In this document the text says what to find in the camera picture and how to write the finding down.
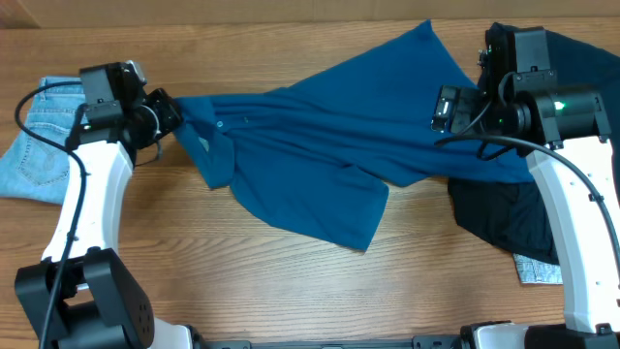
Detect blue polo shirt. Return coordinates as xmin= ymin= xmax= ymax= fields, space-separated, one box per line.
xmin=175 ymin=21 xmax=531 ymax=251

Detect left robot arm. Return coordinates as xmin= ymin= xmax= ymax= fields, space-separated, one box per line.
xmin=15 ymin=61 xmax=204 ymax=349

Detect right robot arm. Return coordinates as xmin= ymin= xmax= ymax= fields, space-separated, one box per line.
xmin=431 ymin=26 xmax=619 ymax=348

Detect dark navy shirt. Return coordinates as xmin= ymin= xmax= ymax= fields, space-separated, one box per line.
xmin=448 ymin=31 xmax=619 ymax=266

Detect folded light blue jeans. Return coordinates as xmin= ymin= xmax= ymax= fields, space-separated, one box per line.
xmin=1 ymin=77 xmax=85 ymax=205

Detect light grey denim garment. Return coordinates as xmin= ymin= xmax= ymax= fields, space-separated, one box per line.
xmin=513 ymin=254 xmax=563 ymax=285

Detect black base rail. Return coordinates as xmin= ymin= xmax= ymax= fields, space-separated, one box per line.
xmin=192 ymin=333 xmax=470 ymax=349

